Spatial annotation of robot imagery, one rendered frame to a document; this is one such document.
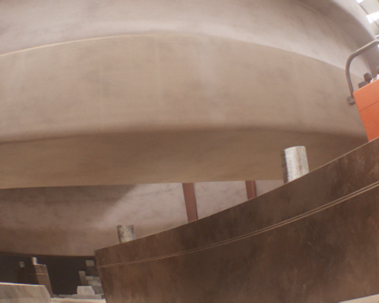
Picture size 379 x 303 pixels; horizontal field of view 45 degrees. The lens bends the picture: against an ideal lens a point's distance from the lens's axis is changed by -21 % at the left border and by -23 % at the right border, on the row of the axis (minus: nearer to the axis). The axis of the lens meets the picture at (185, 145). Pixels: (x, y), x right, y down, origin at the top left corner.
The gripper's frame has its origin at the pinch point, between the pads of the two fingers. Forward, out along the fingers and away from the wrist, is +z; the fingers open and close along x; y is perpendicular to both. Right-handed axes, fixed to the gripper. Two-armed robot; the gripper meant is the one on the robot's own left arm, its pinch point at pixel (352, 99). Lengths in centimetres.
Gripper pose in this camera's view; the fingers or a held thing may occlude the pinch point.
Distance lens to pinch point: 183.4
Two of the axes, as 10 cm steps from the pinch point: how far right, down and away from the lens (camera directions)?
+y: -1.4, -9.6, 2.5
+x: -7.9, -0.5, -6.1
